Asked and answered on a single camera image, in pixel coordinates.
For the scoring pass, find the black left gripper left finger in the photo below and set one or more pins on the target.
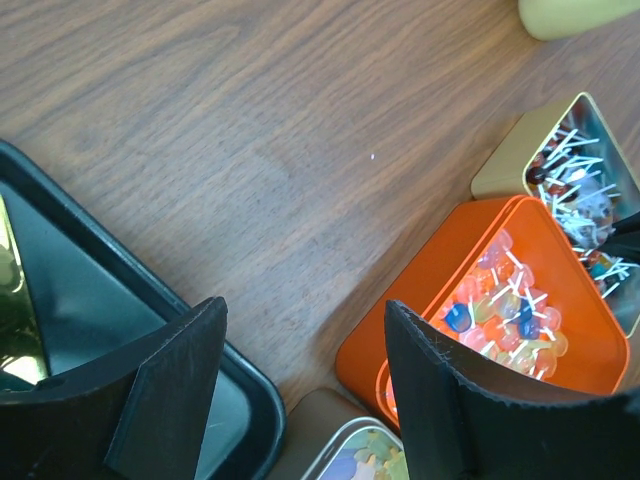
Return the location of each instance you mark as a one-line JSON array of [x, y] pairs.
[[138, 412]]

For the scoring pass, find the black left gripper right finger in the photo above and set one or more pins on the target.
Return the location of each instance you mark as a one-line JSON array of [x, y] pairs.
[[464, 416]]

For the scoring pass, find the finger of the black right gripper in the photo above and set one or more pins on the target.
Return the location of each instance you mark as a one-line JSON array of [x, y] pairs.
[[624, 242]]

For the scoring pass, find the brown tin of gummies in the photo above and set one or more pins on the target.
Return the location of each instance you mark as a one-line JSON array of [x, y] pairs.
[[329, 437]]

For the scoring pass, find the gold tin of lollipops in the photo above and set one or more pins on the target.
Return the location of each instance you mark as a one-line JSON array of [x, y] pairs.
[[565, 155]]

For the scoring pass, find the orange tin of lollipops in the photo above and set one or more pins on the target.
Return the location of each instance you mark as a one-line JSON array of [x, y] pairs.
[[500, 279]]

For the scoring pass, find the gold knife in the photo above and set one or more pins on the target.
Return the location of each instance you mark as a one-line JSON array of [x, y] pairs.
[[23, 359]]

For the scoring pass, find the black rectangular tray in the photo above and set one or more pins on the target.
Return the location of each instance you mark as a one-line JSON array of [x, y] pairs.
[[92, 296]]

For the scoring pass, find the yellow mug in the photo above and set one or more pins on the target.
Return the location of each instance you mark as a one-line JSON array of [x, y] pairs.
[[547, 20]]

